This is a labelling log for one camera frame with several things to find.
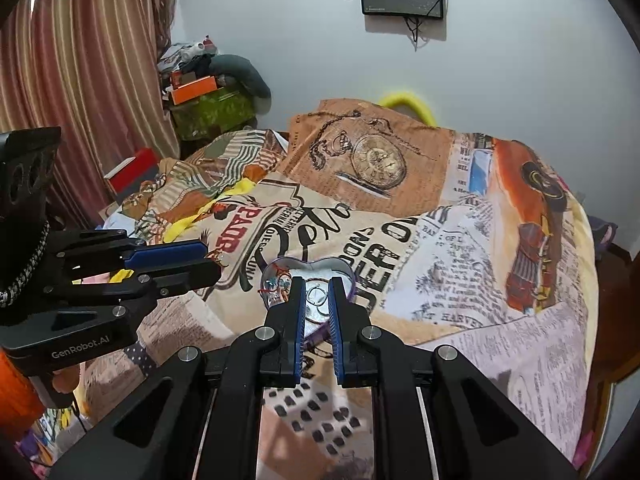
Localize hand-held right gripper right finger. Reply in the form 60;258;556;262
327;279;586;480

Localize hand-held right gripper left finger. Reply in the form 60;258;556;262
47;276;307;480

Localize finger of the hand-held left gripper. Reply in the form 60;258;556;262
47;229;209;275
0;259;223;351

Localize silver ring chain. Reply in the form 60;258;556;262
305;282;332;312

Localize red beaded bracelet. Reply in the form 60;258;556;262
264;269;295;309

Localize purple heart-shaped tin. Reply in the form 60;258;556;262
260;257;357;346

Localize person's left forearm orange sleeve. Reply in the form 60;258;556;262
0;350;49;442

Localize person's left hand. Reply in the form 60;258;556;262
51;363;82;397

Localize yellow cloth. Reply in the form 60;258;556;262
164;177;257;247

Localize white cloth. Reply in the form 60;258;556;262
99;209;137;235

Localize red box with white lid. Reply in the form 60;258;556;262
103;147;159;197

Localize striped patchwork quilt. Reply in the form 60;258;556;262
114;129;292;242

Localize newspaper printed blanket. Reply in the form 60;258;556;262
125;99;601;480

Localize green patterned bag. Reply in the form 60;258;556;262
170;87;259;142

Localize orange box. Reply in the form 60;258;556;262
169;75;220;107

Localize grey plush cloth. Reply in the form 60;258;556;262
207;54;272;101

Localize striped brown curtain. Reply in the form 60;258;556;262
0;0;188;233

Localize yellow plush hoop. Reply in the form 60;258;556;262
377;89;437;127

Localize black and white braided strap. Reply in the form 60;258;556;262
0;219;52;308

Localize black hanging monitor cables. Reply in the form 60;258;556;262
403;16;427;52

